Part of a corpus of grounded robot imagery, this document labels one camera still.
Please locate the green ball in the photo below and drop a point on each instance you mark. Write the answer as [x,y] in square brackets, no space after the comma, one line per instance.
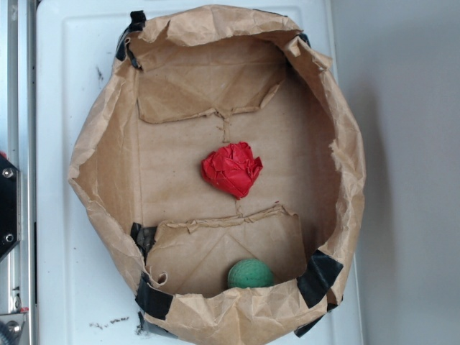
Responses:
[250,273]

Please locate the red crumpled paper ball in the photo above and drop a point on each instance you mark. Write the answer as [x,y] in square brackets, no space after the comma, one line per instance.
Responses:
[232,169]

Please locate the brown paper bag tray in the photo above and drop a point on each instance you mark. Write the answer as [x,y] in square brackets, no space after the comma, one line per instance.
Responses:
[182,86]

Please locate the white tray surface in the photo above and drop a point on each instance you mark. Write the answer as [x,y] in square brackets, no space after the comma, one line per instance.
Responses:
[81,297]

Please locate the black bracket on rail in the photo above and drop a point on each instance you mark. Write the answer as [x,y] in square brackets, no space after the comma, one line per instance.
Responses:
[8,207]

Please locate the aluminium rail frame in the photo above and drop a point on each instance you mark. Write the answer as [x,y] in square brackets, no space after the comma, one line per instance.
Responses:
[18,127]

